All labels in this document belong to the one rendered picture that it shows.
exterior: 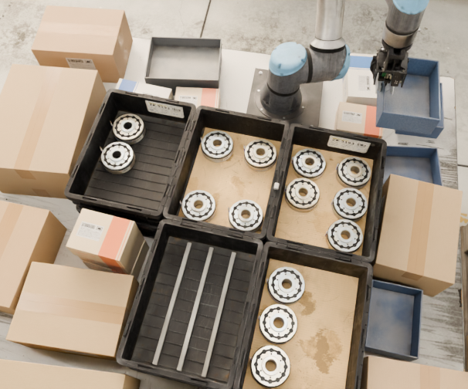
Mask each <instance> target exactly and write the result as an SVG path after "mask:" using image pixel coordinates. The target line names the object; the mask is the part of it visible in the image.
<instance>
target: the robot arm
mask: <svg viewBox="0 0 468 389"><path fill-rule="evenodd" d="M385 1H386V3H387V5H388V14H387V17H386V20H385V25H384V28H383V32H382V45H383V46H384V47H381V48H380V49H379V50H377V52H376V54H377V55H376V56H373V58H372V61H371V65H370V70H371V72H372V75H373V81H374V83H373V85H375V93H376V94H377V90H378V91H379V92H381V91H382V82H383V81H384V83H385V91H387V90H389V89H390V93H391V95H392V94H393V92H394V87H395V86H398V84H399V83H401V87H402V86H403V83H404V81H405V78H406V75H407V69H408V63H409V58H408V56H409V53H408V52H406V51H408V50H410V49H411V47H412V44H413V42H414V41H415V38H416V35H417V32H421V27H420V24H421V21H422V17H423V15H424V12H425V10H426V6H427V5H428V3H429V0H385ZM344 6H345V0H317V17H316V28H315V36H314V37H313V38H312V39H311V40H310V47H309V48H304V47H303V46H302V45H301V44H298V45H297V43H296V42H285V43H282V44H280V45H278V46H277V47H276V48H275V49H274V50H273V51H272V54H271V57H270V61H269V71H268V77H267V82H266V84H265V85H264V87H263V88H262V90H261V94H260V102H261V104H262V106H263V107H264V108H265V109H266V110H267V111H268V112H270V113H273V114H276V115H280V116H284V115H289V114H292V113H294V112H295V111H297V110H298V109H299V107H300V105H301V100H302V94H301V91H300V84H304V83H317V82H324V81H334V80H336V79H342V78H343V77H344V76H345V75H346V74H347V72H348V69H349V66H350V62H351V57H350V54H351V52H350V49H349V47H348V45H347V44H345V43H346V42H345V40H344V39H343V38H342V36H341V35H342V27H343V20H344ZM403 78H404V79H403Z"/></svg>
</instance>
